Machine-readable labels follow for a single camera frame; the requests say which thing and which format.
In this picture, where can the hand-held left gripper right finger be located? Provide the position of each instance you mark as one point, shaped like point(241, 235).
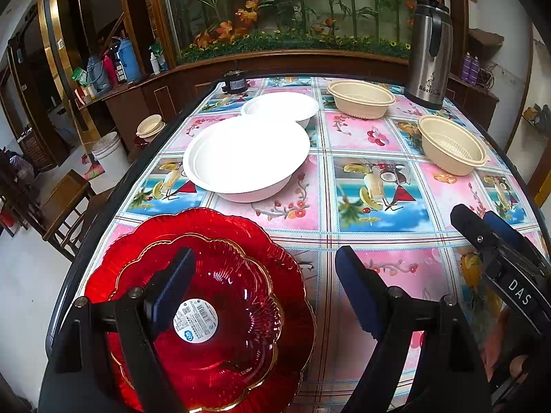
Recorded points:
point(359, 297)

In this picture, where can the green packet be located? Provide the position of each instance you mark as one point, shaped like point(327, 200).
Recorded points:
point(79, 76)

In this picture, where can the blue water jug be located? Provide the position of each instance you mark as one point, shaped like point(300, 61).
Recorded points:
point(98, 77)

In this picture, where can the printed fruit tablecloth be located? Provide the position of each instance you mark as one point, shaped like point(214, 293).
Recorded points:
point(379, 241)

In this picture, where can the large white bowl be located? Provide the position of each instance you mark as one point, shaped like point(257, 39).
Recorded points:
point(249, 159)

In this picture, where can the white bucket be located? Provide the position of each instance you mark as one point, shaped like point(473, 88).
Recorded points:
point(109, 155)

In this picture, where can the white bottle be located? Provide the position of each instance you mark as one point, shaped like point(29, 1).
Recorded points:
point(154, 64)

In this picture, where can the stainless steel thermos jug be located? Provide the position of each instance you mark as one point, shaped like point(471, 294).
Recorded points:
point(428, 51)

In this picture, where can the small red glass plate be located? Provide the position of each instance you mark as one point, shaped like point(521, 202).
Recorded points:
point(232, 292)

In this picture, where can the wooden cabinet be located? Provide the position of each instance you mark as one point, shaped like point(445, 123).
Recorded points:
point(181, 90)

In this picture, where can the blue thermos flask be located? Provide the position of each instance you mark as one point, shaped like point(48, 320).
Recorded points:
point(129, 62)

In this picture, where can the large red glass plate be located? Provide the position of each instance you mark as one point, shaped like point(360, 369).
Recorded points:
point(241, 228)

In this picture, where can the red bottle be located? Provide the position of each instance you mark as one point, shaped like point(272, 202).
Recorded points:
point(109, 71)

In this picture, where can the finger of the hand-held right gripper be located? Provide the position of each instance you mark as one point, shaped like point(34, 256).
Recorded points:
point(469, 223)
point(501, 226)

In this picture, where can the small black jar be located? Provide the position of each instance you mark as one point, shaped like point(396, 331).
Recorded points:
point(236, 84)

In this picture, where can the small white bowl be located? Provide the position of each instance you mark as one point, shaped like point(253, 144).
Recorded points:
point(280, 105)

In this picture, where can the beige plastic bowl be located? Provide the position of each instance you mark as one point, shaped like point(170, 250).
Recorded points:
point(452, 146)
point(361, 101)

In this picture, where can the stacked beige bowls on stool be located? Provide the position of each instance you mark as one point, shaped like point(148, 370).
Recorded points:
point(150, 125)

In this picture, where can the artificial flower display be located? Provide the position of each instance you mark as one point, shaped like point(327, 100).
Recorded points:
point(301, 8)

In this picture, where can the wicker basket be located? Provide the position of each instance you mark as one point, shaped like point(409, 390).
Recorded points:
point(36, 152)

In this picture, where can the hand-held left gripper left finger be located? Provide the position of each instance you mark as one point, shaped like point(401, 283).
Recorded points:
point(170, 297)

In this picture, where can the wooden chair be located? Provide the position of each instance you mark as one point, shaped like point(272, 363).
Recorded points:
point(64, 198)

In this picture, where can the purple bottle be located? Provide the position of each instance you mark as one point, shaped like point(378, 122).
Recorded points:
point(475, 71)
point(467, 68)

